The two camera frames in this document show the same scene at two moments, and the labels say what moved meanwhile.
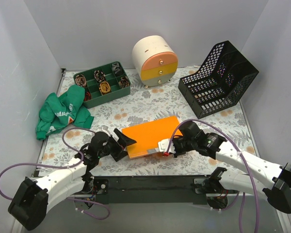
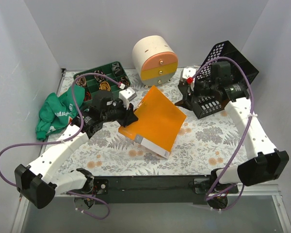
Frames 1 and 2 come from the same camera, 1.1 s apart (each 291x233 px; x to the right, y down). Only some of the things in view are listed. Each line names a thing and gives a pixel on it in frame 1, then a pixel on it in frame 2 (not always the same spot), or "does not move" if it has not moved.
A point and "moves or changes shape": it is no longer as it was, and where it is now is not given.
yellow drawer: (153, 73) does not move
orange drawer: (158, 59) does not move
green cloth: (56, 113) does not move
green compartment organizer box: (103, 83) does not move
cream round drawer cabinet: (154, 60) does not move
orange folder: (147, 135) moves or changes shape
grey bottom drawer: (157, 81) does not move
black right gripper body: (175, 147) → (187, 91)
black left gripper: (116, 147) → (128, 115)
